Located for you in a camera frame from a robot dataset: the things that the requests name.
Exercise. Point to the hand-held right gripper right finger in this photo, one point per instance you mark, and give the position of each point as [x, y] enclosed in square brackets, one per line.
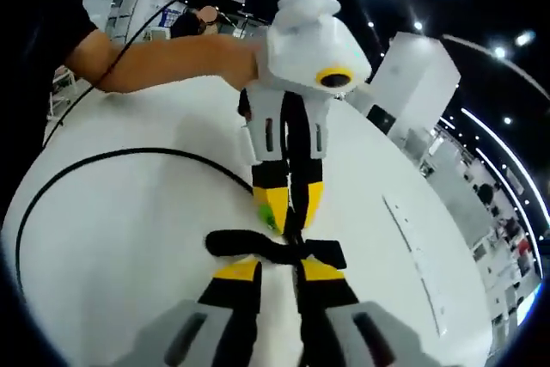
[344, 332]

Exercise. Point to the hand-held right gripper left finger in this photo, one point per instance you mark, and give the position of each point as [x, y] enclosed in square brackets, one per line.
[206, 328]

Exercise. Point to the large white pillar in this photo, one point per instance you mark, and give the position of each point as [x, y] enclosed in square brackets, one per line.
[417, 79]

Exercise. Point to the white desk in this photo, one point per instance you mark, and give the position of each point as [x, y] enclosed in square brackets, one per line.
[129, 229]

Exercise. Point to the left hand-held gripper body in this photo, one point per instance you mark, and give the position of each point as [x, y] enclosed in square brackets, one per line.
[301, 49]

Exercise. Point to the black panel on pillar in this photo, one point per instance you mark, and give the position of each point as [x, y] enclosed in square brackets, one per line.
[382, 118]

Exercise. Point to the person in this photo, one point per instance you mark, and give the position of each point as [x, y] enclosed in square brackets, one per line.
[47, 27]
[185, 25]

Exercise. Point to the person on right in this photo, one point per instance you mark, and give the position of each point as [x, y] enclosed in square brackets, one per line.
[47, 27]

